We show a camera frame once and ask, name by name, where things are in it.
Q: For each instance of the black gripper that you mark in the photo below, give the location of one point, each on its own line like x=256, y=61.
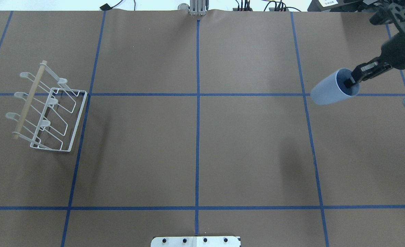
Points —
x=397, y=50

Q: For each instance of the light blue plastic cup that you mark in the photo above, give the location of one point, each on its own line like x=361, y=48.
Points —
x=332, y=89

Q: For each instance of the small metal tin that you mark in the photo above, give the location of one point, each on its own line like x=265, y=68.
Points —
x=183, y=6

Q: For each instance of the small black device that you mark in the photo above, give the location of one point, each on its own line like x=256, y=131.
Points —
x=105, y=7

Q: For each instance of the aluminium frame post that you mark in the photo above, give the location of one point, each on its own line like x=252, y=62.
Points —
x=198, y=7

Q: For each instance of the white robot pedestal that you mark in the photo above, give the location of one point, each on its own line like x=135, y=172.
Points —
x=196, y=241

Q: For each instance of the white wire cup holder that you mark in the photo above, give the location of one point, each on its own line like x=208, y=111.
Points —
x=51, y=114

